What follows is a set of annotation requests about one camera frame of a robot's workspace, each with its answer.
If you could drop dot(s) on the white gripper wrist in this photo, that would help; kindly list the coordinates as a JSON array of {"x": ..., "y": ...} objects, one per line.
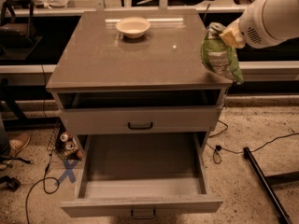
[{"x": 260, "y": 24}]

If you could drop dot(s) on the green jalapeno chip bag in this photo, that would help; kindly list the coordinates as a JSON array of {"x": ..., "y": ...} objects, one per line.
[{"x": 218, "y": 57}]

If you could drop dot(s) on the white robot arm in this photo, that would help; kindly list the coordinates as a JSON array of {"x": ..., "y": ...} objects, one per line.
[{"x": 281, "y": 19}]

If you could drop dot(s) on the grey drawer cabinet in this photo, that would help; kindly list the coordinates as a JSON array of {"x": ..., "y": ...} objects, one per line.
[{"x": 101, "y": 68}]

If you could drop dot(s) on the open grey middle drawer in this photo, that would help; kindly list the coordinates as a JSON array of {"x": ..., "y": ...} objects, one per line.
[{"x": 161, "y": 171}]

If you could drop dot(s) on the white paper bowl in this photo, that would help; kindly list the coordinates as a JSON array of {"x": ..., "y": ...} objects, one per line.
[{"x": 133, "y": 27}]

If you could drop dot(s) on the black metal stand leg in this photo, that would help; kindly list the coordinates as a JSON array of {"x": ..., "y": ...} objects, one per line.
[{"x": 268, "y": 181}]

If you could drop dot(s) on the brown soda can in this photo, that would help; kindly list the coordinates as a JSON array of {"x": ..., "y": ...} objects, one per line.
[{"x": 79, "y": 155}]

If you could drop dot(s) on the soda can silver top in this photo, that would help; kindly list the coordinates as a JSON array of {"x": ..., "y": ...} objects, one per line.
[{"x": 64, "y": 137}]

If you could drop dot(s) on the blue tape cross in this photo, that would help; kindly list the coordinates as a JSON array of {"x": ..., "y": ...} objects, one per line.
[{"x": 69, "y": 166}]

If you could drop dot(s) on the black chair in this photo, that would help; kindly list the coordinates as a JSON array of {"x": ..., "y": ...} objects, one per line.
[{"x": 17, "y": 40}]

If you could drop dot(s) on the brown shoe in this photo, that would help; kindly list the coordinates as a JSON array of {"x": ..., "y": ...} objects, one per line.
[{"x": 9, "y": 149}]

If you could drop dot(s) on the black floor clamp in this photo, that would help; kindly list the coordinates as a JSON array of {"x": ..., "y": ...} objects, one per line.
[{"x": 12, "y": 182}]

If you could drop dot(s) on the black top drawer handle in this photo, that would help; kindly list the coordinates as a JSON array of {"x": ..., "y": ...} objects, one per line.
[{"x": 134, "y": 126}]

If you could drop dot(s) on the black drawer handle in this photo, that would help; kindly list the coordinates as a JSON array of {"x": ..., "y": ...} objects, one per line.
[
  {"x": 134, "y": 126},
  {"x": 143, "y": 213}
]

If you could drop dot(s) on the black middle drawer handle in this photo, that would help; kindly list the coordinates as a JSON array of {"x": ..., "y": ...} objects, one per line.
[{"x": 143, "y": 213}]

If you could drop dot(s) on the wire basket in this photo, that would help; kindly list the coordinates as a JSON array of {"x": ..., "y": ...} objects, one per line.
[{"x": 63, "y": 144}]

